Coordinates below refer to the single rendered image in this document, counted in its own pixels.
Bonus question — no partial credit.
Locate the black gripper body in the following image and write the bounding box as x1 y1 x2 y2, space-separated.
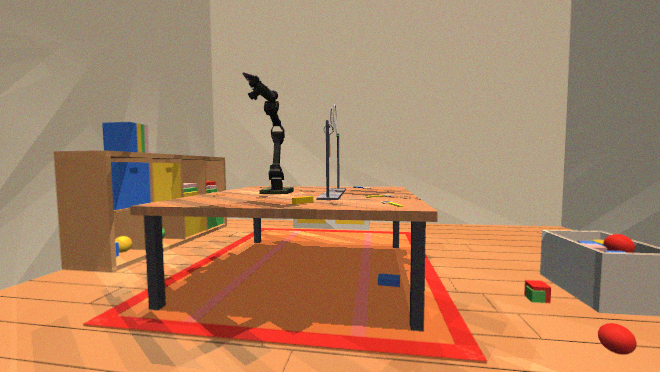
249 75 269 96

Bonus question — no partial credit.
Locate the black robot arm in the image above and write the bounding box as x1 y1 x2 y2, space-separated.
248 87 285 190

